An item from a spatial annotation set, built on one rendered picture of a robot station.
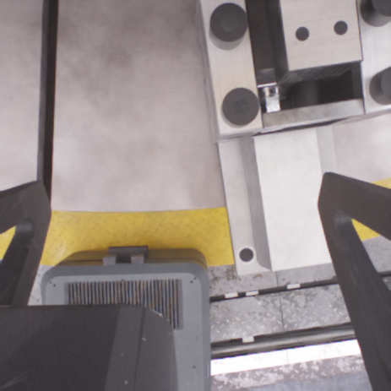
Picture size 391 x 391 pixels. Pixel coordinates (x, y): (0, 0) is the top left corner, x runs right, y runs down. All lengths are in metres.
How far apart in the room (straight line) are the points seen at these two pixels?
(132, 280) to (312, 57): 0.81
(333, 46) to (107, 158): 0.66
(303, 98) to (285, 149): 0.16
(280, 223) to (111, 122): 0.54
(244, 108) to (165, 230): 0.81
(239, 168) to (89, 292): 0.59
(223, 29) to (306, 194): 0.45
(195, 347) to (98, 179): 0.59
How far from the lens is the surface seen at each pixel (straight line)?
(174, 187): 1.02
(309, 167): 0.91
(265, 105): 0.77
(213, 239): 1.35
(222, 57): 0.68
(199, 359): 1.22
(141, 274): 1.13
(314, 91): 0.79
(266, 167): 0.88
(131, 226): 1.37
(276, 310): 1.46
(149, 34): 1.09
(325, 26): 0.64
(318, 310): 1.51
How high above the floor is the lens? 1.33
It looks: 86 degrees down
